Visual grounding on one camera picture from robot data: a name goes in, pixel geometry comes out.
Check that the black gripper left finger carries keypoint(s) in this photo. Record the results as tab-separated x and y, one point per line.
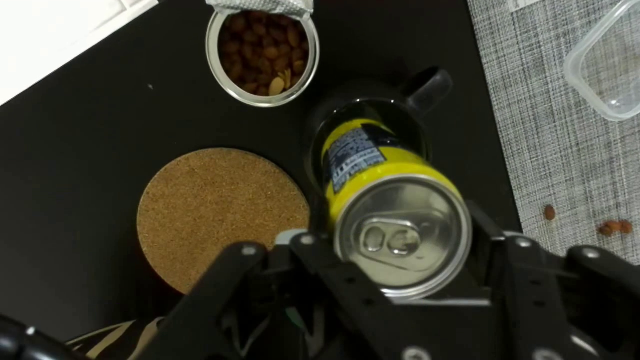
340	283

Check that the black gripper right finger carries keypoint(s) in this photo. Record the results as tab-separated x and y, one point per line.
515	271

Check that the yellow drink can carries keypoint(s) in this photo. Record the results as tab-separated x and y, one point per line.
392	215

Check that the black mug green inside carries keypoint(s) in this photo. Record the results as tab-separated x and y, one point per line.
400	108

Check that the grey woven placemat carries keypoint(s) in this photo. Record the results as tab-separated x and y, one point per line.
575	174

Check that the round cork coaster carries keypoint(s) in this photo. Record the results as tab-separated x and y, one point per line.
205	200

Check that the clear plastic container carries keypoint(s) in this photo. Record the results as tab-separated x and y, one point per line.
605	64

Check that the zebra pattern woven basket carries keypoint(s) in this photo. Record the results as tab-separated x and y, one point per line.
122	341

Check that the open tin of nuts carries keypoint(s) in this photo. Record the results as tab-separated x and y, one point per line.
262	52

